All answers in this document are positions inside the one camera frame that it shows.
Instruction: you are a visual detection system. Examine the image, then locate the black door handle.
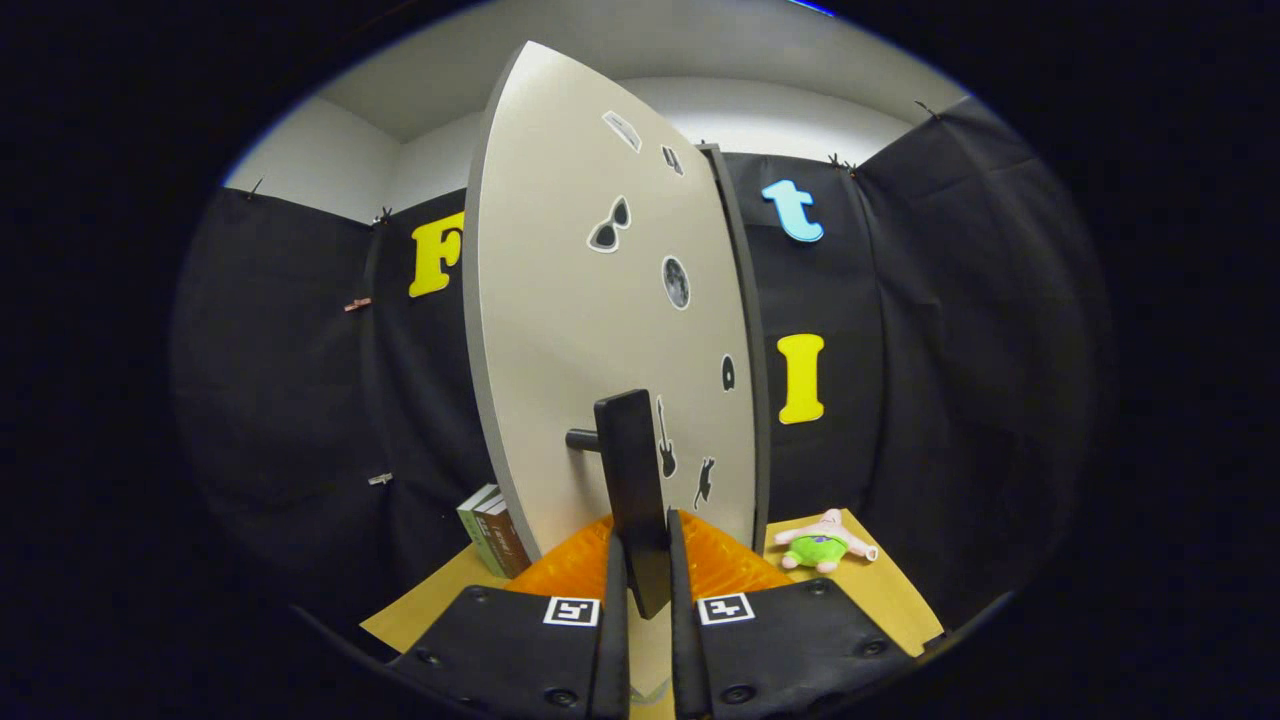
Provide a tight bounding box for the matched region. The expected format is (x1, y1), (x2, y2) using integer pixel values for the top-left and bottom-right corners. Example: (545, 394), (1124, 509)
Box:
(566, 389), (673, 621)

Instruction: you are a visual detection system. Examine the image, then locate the pink and green plush toy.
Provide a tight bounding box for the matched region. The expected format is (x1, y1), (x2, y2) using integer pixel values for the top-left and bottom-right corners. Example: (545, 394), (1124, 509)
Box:
(775, 508), (879, 574)

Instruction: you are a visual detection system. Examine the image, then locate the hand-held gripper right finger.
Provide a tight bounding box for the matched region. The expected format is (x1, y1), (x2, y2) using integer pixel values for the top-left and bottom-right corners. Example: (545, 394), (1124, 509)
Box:
(666, 510), (918, 720)

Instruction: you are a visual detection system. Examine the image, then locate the green book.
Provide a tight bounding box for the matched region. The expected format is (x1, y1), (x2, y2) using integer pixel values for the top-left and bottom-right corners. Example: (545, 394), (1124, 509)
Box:
(457, 484), (509, 579)

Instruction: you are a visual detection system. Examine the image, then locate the black backdrop cloth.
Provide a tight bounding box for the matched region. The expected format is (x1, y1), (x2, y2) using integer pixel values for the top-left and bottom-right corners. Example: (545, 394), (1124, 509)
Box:
(170, 95), (1116, 641)

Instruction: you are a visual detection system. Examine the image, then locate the dark grey cabinet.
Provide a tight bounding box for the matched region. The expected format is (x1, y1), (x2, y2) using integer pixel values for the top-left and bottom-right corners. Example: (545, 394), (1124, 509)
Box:
(700, 143), (771, 551)

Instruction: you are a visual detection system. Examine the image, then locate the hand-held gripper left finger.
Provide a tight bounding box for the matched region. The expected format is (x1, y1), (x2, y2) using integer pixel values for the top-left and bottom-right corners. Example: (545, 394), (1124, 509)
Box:
(388, 513), (633, 720)

